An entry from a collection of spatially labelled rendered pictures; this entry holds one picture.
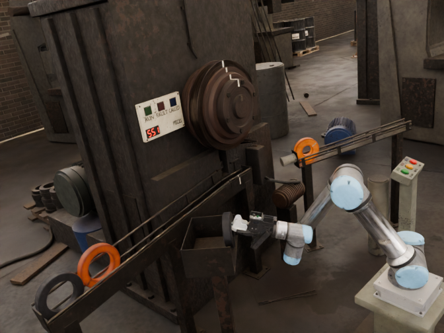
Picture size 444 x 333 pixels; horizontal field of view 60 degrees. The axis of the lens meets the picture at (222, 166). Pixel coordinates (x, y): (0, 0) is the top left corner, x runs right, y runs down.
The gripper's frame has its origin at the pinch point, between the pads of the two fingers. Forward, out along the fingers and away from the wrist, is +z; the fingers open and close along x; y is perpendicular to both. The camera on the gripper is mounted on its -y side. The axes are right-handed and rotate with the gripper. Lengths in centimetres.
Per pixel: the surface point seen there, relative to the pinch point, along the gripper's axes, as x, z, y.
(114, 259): 11, 46, -18
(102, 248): 14, 50, -12
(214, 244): -4.8, 5.1, -13.7
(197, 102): -37, 24, 43
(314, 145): -87, -45, 14
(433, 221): -109, -143, -35
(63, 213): -121, 135, -85
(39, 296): 38, 64, -19
